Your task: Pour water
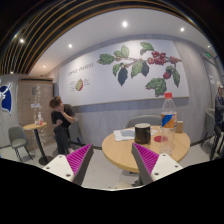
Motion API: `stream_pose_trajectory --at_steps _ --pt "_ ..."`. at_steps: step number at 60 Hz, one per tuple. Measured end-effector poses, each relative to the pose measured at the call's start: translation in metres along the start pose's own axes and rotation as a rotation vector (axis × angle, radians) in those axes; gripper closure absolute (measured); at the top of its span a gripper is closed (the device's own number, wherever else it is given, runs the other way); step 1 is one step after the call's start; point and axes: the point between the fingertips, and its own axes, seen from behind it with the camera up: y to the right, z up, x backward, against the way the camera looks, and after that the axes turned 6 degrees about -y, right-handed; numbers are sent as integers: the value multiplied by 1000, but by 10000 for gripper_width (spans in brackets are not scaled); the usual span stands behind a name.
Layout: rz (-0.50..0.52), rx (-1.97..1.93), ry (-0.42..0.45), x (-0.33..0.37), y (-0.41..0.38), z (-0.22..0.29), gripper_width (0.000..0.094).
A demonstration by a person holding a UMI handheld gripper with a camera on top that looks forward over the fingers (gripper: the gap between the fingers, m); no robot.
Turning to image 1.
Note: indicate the grey chair at left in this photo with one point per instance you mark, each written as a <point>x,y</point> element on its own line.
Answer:
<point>18,139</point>

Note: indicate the black mug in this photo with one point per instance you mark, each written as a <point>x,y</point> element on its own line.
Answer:
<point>142,133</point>

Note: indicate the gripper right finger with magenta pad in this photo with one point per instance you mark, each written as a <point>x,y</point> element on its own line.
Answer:
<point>153,166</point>

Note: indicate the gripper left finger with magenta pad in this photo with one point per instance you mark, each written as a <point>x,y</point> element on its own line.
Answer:
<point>73,166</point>

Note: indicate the grey chair at right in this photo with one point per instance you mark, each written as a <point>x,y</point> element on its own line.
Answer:
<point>209,123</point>

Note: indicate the clear plastic bottle red cap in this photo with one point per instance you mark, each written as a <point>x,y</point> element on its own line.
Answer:
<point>168,124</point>

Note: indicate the round wooden table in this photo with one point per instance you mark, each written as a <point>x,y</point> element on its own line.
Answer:
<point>119,153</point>

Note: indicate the seated person in black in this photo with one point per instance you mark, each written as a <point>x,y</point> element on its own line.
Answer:
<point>62,117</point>

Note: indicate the person at right edge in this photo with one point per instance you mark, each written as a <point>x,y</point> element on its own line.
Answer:
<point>219,112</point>

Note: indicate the grey chair behind table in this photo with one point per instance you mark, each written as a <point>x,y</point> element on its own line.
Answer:
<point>150,119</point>

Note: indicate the small brown card holder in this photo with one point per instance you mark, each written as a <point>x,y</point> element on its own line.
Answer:
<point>179,127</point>

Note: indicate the small round high table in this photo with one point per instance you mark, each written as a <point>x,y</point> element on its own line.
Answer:
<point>44,160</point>

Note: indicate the items on high table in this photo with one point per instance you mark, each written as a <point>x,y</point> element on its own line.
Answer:
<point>39,120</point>

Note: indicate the white paper napkin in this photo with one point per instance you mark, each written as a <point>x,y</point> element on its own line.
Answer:
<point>124,134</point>

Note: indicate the blue wall emblem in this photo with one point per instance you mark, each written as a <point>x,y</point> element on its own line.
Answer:
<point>6,97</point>

